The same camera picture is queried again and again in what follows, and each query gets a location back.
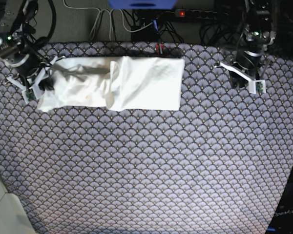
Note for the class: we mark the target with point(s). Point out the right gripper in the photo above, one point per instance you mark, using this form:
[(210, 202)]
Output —
[(33, 75)]

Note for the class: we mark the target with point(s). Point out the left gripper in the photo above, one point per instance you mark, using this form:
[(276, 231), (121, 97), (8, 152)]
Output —
[(246, 70)]

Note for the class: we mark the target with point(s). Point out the white printed T-shirt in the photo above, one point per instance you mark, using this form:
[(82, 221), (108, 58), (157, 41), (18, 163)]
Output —
[(116, 83)]

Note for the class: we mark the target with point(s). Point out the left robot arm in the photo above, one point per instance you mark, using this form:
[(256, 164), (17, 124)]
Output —
[(256, 34)]

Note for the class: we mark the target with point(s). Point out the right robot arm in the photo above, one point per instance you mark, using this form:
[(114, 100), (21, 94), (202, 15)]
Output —
[(20, 50)]

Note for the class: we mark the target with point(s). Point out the black power strip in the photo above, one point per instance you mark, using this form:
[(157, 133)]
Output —
[(199, 14)]

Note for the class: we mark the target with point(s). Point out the red table clamp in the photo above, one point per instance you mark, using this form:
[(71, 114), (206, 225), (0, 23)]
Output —
[(160, 49)]

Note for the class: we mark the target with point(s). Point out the grey fan-pattern tablecloth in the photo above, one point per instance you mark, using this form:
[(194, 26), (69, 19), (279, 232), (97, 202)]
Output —
[(219, 165)]

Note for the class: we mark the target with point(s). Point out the black OpenArm box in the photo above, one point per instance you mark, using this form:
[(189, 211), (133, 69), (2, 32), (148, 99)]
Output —
[(282, 221)]

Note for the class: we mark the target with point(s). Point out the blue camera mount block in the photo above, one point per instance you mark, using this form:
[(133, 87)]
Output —
[(142, 4)]

